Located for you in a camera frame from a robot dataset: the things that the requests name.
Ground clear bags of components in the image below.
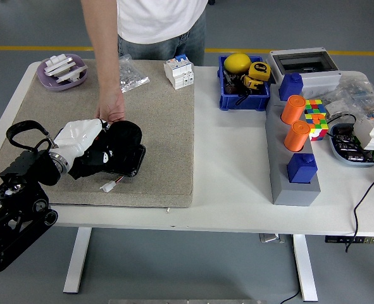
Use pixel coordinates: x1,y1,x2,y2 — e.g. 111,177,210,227
325,73,374,123

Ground black electronic components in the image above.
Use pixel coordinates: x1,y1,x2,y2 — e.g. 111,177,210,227
334,125,366,162

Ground blue block with knob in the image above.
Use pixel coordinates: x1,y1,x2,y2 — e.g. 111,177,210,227
287,153,319,185
278,72,305,102

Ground person's right hand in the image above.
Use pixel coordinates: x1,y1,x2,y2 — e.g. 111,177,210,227
94,88,126,124

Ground white circuit breaker blue switch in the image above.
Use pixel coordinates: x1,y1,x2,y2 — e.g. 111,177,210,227
163,53,196,91

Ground purple bowl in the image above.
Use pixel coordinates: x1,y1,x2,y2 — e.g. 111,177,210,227
36,53,89,92

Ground colourful puzzle cube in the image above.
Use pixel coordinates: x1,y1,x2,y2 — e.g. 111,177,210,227
304,99,330,142

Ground white connector with wires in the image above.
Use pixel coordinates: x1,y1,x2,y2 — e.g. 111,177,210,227
99,175,126,193

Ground brown part in bin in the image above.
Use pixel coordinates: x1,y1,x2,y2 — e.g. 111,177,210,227
223,70,243,95

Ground blue-grey bowl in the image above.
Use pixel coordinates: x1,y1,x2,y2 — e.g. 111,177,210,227
328,123,374,168

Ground black glossy panel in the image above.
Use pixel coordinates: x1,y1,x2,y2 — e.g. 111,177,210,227
106,144,147,178

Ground grey-brown mat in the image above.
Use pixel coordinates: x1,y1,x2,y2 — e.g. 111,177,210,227
0,58,196,209

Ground black table control panel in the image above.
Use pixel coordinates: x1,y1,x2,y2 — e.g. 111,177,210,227
325,235,374,244

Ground yellow tape measure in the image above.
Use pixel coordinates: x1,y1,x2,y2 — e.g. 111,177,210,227
248,61,272,82

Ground person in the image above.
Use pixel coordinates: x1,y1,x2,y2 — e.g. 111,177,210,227
80,0,208,124

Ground silver bracket under table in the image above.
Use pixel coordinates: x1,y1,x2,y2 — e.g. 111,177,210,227
258,233,286,244

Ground grey enclosure box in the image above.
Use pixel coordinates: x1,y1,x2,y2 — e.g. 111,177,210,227
266,47,343,98

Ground orange cylinder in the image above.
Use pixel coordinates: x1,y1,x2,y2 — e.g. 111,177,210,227
284,120,312,153
280,94,308,125

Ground yellow ball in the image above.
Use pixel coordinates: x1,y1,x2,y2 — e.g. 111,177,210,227
223,53,252,74

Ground white plastic bracket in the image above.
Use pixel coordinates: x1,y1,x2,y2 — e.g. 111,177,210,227
44,57,77,77
56,65,89,84
49,54,68,67

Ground white table leg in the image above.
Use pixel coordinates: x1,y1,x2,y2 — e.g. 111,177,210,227
62,227,92,294
292,234,319,302

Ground yellow black tool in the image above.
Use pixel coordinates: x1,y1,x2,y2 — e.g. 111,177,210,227
240,74,266,92

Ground clear bag of screws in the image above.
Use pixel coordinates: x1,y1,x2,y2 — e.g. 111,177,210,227
118,53,151,94

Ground black floor cable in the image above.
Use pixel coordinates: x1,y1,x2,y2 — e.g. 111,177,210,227
278,289,302,304

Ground blue plastic bin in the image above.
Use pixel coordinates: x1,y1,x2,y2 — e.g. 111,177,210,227
217,54,271,111

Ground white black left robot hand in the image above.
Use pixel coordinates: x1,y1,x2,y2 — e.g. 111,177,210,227
51,118,117,181

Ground grey block holder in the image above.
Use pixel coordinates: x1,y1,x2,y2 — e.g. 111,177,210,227
265,94,321,207

